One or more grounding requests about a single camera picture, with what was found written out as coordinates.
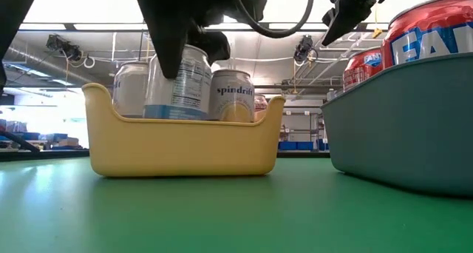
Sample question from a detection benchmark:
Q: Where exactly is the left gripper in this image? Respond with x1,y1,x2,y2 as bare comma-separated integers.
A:
132,0,268,79

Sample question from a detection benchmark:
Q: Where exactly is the red Fanta soda can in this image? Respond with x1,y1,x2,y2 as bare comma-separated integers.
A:
380,0,473,70
342,47,385,93

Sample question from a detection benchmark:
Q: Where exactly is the yellow plastic bin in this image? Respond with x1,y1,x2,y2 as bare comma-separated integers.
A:
81,82,286,178

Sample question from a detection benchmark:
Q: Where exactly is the grey-blue plastic bin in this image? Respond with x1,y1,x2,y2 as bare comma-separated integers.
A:
320,52,473,198

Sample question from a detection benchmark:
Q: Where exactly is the black ceiling device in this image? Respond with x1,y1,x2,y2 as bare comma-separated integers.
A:
293,34,319,64
44,33,84,64

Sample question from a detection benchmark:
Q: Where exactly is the blue storage crate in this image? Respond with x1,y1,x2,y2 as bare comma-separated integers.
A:
277,141,315,152

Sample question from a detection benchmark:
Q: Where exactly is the yellow hanging cord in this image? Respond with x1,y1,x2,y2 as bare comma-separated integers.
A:
371,3,384,39

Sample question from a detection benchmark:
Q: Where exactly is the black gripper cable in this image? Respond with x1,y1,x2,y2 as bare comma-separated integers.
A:
229,0,316,39

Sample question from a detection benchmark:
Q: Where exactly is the white hanging cable loop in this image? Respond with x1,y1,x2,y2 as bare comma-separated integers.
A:
66,55,96,70

